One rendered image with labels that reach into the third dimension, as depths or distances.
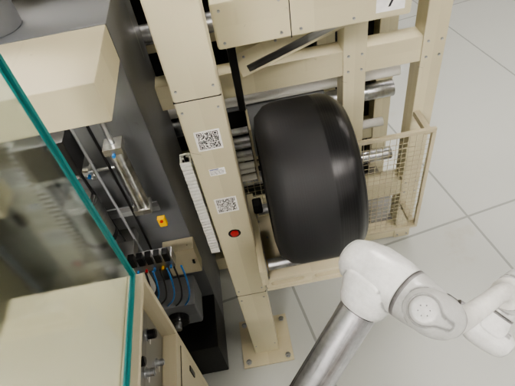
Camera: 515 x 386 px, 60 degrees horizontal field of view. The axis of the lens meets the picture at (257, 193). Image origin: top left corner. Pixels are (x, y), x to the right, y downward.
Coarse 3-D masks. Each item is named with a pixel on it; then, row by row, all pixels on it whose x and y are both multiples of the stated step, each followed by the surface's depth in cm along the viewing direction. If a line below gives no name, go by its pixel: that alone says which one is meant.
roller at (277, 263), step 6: (270, 258) 172; (276, 258) 171; (282, 258) 170; (330, 258) 171; (270, 264) 170; (276, 264) 170; (282, 264) 170; (288, 264) 170; (294, 264) 170; (300, 264) 171
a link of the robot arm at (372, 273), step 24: (360, 240) 117; (360, 264) 112; (384, 264) 109; (408, 264) 109; (360, 288) 111; (384, 288) 107; (336, 312) 117; (360, 312) 111; (384, 312) 111; (336, 336) 115; (360, 336) 114; (312, 360) 119; (336, 360) 115; (312, 384) 117
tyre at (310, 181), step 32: (320, 96) 147; (256, 128) 146; (288, 128) 137; (320, 128) 136; (352, 128) 139; (288, 160) 133; (320, 160) 132; (352, 160) 133; (288, 192) 132; (320, 192) 132; (352, 192) 133; (288, 224) 136; (320, 224) 136; (352, 224) 137; (288, 256) 148; (320, 256) 148
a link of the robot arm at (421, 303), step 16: (400, 288) 105; (416, 288) 103; (432, 288) 103; (400, 304) 104; (416, 304) 99; (432, 304) 97; (448, 304) 99; (400, 320) 106; (416, 320) 98; (432, 320) 96; (448, 320) 98; (464, 320) 104; (432, 336) 101; (448, 336) 102
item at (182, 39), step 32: (160, 0) 100; (192, 0) 101; (160, 32) 106; (192, 32) 107; (192, 64) 113; (192, 96) 120; (192, 128) 127; (224, 128) 129; (192, 160) 136; (224, 160) 137; (224, 192) 148; (224, 224) 160; (224, 256) 174; (256, 256) 176; (256, 288) 193; (256, 320) 214; (256, 352) 240
